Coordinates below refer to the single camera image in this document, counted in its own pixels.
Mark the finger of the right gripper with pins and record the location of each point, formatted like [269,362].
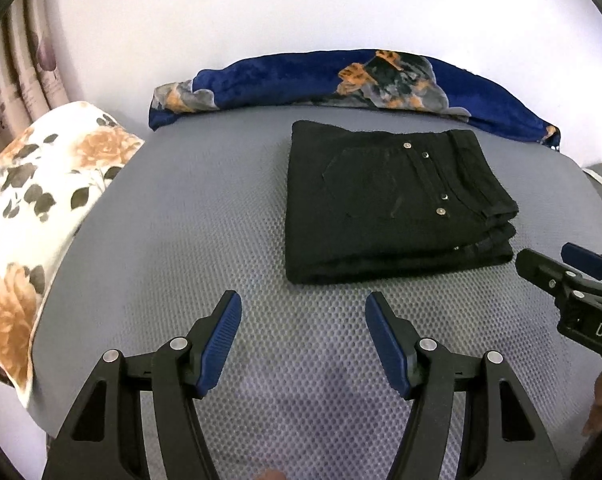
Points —
[582,259]
[545,273]

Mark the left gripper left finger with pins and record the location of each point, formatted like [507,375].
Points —
[102,436]

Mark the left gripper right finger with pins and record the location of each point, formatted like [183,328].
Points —
[503,436]

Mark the black pants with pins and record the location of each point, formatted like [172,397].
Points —
[370,205]

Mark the right hand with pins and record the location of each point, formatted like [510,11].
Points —
[593,425]

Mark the grey mesh mattress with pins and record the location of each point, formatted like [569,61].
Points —
[200,209]

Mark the blue floral blanket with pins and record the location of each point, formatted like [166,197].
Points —
[364,78]

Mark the white floral pillow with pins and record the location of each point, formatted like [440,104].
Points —
[50,178]

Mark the beige curtain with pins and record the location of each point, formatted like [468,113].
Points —
[30,79]

